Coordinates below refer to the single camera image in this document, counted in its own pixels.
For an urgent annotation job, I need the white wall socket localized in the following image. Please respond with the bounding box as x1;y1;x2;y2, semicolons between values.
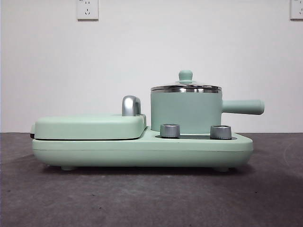
290;0;303;21
76;0;99;22

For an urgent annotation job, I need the chrome cover handle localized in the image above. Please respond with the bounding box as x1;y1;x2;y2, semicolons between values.
121;95;143;117

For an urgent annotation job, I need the glass lid with green knob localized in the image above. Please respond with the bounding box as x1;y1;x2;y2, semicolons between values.
151;70;223;92

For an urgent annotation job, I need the mint green griddle cover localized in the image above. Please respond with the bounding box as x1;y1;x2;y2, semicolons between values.
30;113;147;141

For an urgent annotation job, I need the silver control knob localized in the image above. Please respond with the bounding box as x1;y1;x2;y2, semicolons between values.
210;124;232;140
160;123;181;138

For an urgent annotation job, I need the mint green steamer pot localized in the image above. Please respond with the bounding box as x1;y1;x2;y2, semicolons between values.
150;89;265;133

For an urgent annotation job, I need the mint green breakfast maker base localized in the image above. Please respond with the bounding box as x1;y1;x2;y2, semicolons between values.
32;125;254;172

